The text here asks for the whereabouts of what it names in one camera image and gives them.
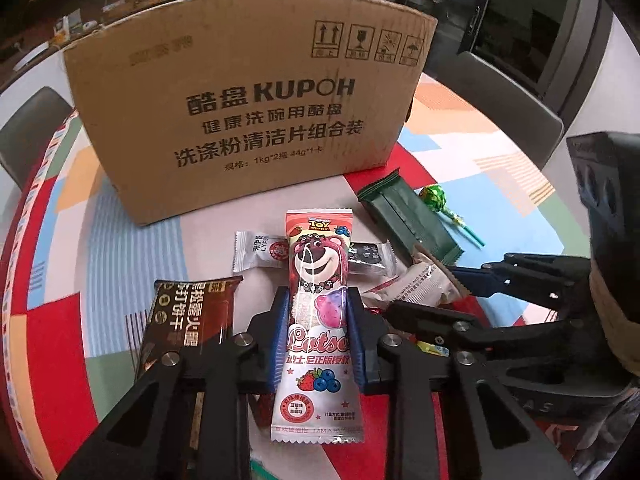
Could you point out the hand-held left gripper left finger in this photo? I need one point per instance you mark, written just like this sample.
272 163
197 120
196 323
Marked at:
277 340

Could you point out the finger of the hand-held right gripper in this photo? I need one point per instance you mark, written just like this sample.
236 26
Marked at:
425 320
475 280

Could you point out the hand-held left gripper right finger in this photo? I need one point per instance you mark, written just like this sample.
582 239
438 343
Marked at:
357 345

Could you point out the small yellow-green candy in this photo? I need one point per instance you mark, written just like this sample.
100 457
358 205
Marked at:
432 349

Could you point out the beige snack packet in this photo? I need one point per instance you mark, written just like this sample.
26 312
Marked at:
420 282

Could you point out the small black snack packet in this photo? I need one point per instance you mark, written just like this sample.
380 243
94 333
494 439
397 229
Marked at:
372 257

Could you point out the green lollipop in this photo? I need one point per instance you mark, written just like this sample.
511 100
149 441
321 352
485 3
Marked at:
437 200

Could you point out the pink bear snack packet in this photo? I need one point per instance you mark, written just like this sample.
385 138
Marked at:
317 260

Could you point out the small white candy packet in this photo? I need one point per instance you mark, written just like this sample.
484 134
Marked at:
257 250

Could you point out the dark brown cracker packet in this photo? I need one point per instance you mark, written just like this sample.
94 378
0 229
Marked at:
190 310

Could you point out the dark green snack packet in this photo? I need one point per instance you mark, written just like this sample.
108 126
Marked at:
405 210

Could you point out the brown cardboard box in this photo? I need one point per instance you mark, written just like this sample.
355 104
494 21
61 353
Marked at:
240 110

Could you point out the grey dining chair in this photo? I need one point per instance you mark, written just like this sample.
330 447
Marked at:
500 100
35 130

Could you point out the dark glass sliding door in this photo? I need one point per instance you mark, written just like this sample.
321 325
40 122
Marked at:
525 10

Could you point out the colourful patchwork tablecloth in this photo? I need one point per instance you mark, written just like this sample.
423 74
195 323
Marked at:
65 240

